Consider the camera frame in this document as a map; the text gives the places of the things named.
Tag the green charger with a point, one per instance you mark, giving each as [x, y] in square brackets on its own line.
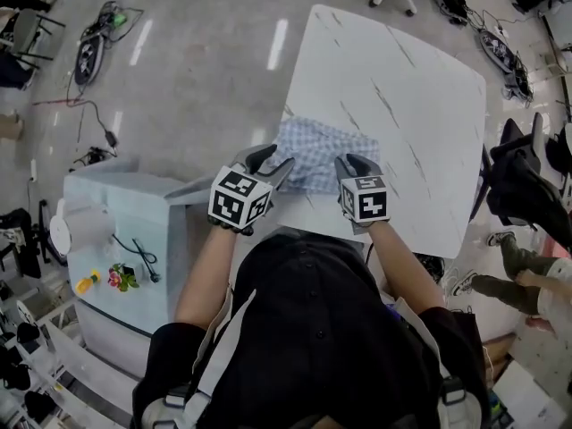
[119, 18]

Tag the yellow and green toy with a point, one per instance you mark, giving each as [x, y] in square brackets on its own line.
[120, 280]

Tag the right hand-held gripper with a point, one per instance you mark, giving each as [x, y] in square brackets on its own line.
[364, 201]

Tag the white display shelf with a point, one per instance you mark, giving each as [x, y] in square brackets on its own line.
[67, 364]

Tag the person's left forearm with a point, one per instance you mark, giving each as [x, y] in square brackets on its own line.
[203, 280]

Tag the white covered cabinet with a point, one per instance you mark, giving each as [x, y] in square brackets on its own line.
[129, 204]

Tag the white low cabinet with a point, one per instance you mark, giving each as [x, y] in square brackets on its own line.
[527, 396]

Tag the person's black shirt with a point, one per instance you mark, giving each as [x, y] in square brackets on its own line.
[313, 342]

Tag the wooden bench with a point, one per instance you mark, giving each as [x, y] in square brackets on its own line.
[500, 351]

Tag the person's right forearm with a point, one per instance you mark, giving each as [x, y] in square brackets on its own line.
[406, 271]

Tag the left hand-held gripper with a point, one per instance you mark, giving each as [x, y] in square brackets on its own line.
[237, 199]

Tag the black office chair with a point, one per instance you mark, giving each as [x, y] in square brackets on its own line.
[523, 181]

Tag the blue checked shirt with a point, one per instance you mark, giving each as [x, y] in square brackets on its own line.
[322, 150]

